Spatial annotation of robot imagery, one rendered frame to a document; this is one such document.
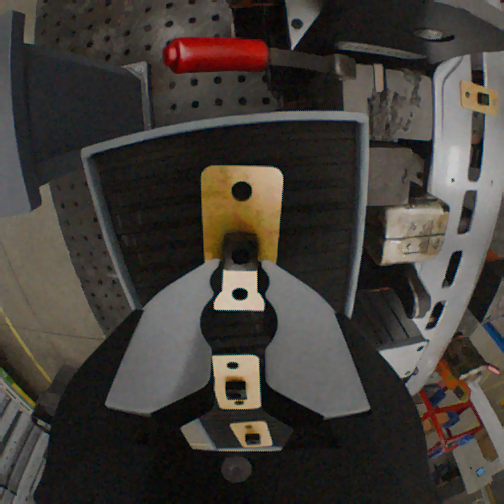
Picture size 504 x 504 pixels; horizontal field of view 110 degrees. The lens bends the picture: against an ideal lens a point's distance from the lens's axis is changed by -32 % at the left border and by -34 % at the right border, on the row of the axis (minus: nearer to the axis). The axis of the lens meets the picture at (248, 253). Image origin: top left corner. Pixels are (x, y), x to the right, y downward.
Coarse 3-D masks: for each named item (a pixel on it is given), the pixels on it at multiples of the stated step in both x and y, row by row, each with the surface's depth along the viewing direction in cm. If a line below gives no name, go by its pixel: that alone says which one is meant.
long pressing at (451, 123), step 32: (448, 64) 19; (448, 96) 22; (448, 128) 24; (448, 160) 26; (448, 192) 28; (480, 192) 28; (448, 224) 30; (480, 224) 30; (448, 256) 33; (480, 256) 33; (448, 288) 36; (416, 320) 39; (448, 320) 40; (416, 384) 51
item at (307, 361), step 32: (288, 288) 10; (288, 320) 8; (320, 320) 8; (288, 352) 7; (320, 352) 7; (288, 384) 6; (320, 384) 6; (352, 384) 6; (288, 416) 6; (320, 416) 5
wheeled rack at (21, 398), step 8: (0, 368) 193; (0, 376) 194; (8, 376) 202; (0, 384) 205; (8, 384) 202; (16, 384) 210; (8, 392) 214; (16, 392) 210; (24, 392) 219; (16, 400) 213; (24, 400) 219; (32, 400) 228; (24, 408) 232; (32, 408) 228
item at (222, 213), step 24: (216, 168) 11; (240, 168) 12; (264, 168) 12; (216, 192) 12; (264, 192) 12; (216, 216) 13; (240, 216) 13; (264, 216) 13; (216, 240) 13; (240, 240) 12; (264, 240) 13; (240, 264) 13
